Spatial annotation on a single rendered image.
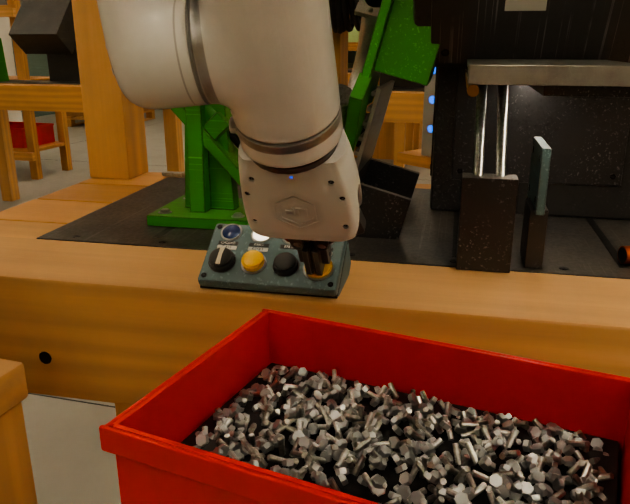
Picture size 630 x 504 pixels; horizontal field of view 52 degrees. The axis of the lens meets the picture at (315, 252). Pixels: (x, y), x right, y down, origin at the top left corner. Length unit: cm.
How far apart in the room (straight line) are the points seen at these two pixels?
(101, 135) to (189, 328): 75
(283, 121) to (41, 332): 45
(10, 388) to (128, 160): 77
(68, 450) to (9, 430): 141
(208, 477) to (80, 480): 160
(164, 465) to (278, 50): 27
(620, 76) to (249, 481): 48
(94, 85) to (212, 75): 95
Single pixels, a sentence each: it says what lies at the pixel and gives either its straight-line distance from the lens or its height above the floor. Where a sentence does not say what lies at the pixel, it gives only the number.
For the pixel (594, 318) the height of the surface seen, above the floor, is 90.
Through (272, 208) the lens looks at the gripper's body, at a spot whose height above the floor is 101.
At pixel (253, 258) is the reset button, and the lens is 68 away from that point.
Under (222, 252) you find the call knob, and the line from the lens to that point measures 69.
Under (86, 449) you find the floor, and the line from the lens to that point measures 212.
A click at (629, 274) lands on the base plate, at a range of 82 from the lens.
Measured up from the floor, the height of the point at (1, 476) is 75.
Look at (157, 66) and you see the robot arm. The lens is 46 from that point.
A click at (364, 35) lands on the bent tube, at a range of 95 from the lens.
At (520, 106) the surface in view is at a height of 106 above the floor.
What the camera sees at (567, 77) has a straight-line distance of 66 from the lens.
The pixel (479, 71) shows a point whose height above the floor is 112.
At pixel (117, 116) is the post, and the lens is 138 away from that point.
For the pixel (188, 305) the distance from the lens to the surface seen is 71.
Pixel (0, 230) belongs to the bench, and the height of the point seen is 88.
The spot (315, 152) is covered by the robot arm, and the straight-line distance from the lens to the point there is 50.
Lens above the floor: 115
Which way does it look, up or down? 18 degrees down
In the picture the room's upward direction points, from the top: straight up
